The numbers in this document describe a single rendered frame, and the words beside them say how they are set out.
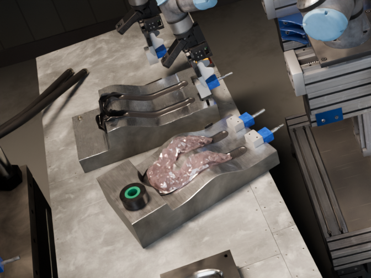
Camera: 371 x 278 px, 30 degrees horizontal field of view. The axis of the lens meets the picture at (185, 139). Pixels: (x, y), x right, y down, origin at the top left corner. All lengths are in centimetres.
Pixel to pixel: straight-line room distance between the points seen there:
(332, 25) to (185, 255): 76
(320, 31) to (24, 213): 113
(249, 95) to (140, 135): 156
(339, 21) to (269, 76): 196
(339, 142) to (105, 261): 137
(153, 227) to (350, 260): 93
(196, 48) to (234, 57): 188
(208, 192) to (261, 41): 224
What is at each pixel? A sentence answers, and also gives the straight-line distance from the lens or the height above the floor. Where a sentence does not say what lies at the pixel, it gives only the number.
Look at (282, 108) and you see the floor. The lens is 364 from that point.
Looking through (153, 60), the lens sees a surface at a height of 92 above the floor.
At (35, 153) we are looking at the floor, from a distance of 396.
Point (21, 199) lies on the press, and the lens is 243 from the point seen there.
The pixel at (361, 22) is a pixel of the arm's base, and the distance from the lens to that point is 216.
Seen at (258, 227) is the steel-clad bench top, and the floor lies 80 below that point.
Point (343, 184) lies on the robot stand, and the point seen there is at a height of 21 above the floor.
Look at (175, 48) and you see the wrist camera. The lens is 224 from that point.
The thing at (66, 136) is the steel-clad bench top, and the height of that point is 80.
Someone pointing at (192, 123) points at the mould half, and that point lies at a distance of 232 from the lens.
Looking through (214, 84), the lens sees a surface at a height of 93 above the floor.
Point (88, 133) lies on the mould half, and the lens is 243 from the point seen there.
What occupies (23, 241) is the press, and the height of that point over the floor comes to 79.
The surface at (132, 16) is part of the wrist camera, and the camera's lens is 247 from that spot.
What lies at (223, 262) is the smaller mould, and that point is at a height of 87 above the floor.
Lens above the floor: 227
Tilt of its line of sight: 39 degrees down
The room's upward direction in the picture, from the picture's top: 19 degrees counter-clockwise
